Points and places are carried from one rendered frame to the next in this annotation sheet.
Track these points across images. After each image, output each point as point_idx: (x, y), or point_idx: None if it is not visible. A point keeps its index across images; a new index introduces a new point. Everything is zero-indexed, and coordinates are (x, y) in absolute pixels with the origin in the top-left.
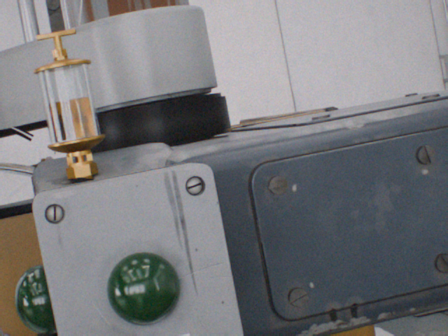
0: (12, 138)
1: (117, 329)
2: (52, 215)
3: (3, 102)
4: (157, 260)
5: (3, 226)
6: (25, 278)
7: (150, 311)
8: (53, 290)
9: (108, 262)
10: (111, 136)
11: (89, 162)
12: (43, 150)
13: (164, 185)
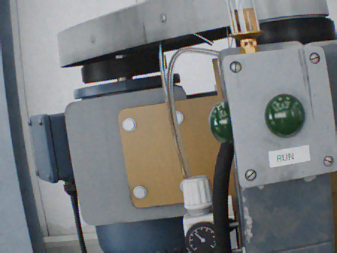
0: (186, 67)
1: (268, 139)
2: (234, 68)
3: (196, 16)
4: (292, 98)
5: (190, 104)
6: (216, 107)
7: (288, 127)
8: (233, 113)
9: (265, 99)
10: (266, 38)
11: (254, 46)
12: (208, 77)
13: (297, 56)
